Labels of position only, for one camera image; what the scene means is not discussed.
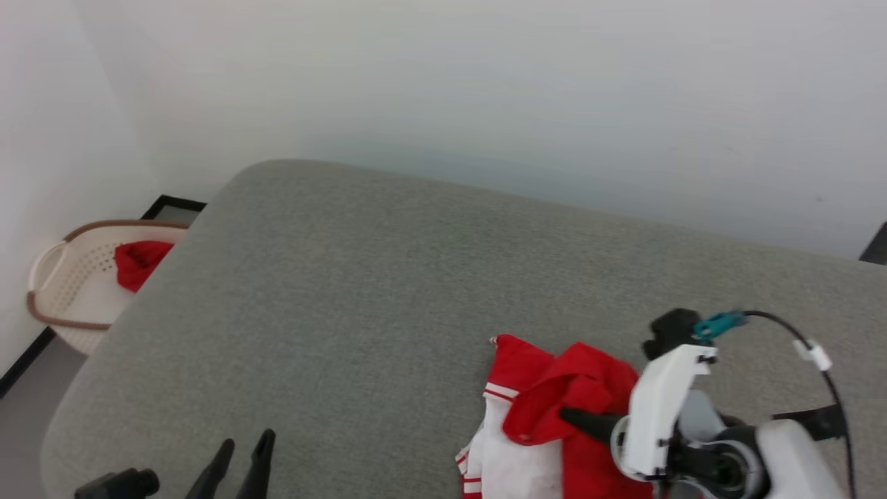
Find black baseboard strip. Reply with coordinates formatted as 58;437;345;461
0;195;208;401

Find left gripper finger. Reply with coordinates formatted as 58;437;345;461
236;429;276;499
184;438;236;499

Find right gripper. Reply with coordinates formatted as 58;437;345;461
559;343;766;499

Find red Bulls basketball jersey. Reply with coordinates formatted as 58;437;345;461
455;334;656;499

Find white cable clip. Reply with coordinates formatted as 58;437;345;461
793;338;832;372

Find red cloth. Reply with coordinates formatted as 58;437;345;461
114;240;175;293

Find cream plastic laundry basket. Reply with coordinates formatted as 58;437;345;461
26;220;189;356

